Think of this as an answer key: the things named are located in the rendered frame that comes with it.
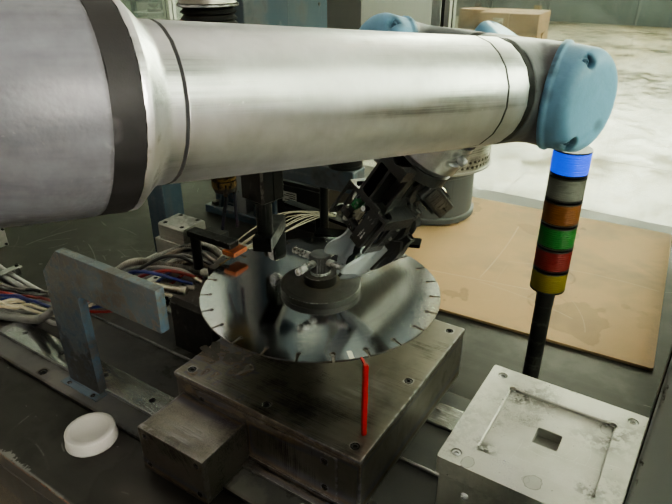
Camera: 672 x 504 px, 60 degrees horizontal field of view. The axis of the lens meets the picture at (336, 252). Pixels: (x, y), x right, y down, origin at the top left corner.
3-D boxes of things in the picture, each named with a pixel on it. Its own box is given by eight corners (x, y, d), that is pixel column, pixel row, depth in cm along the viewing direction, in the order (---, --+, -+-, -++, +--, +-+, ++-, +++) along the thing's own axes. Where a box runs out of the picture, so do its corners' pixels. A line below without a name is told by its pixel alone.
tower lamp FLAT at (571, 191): (587, 195, 73) (591, 172, 72) (578, 206, 70) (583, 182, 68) (550, 188, 75) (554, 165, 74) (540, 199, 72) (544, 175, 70)
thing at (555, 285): (568, 284, 79) (572, 264, 77) (560, 298, 75) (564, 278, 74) (535, 275, 81) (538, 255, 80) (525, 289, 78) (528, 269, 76)
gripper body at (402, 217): (323, 213, 70) (376, 135, 64) (368, 206, 77) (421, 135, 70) (361, 260, 68) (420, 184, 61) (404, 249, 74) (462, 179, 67)
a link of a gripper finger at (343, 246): (302, 264, 77) (337, 215, 71) (332, 257, 81) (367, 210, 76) (315, 282, 76) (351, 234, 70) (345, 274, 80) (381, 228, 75)
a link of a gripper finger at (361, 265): (316, 282, 76) (351, 234, 70) (346, 274, 80) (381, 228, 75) (329, 301, 75) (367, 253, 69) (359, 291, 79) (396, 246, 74)
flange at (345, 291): (288, 267, 87) (287, 252, 86) (363, 270, 86) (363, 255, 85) (273, 307, 77) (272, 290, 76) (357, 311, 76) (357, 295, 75)
